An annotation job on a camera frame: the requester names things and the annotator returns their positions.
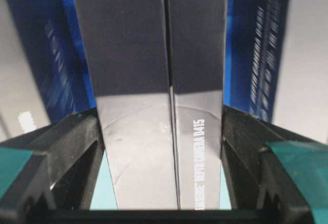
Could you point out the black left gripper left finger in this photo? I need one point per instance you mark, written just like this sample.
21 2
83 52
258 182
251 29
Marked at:
52 170

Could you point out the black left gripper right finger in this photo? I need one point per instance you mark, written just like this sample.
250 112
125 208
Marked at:
273 175

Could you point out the black camera box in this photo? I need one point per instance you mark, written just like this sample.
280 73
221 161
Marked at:
276 63
25 66
157 75

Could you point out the blue cloth in case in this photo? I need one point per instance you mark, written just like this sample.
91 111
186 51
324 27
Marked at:
71 89

